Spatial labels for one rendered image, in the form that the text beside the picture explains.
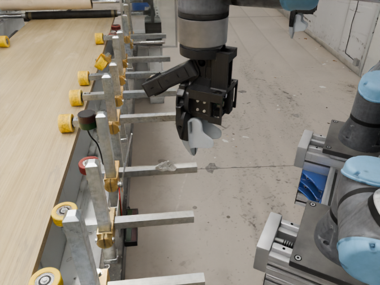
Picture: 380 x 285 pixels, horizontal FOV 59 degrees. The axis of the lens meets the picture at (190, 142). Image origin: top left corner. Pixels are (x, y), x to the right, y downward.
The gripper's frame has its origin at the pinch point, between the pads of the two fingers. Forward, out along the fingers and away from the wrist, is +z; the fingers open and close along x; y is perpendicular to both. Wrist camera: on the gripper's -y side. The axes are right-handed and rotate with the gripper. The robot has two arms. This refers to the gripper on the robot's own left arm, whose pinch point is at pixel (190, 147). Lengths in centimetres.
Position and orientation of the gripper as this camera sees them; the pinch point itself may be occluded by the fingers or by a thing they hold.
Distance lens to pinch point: 63.5
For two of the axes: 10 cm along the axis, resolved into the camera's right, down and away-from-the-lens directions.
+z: 0.0, 8.3, 5.5
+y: 8.9, 2.5, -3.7
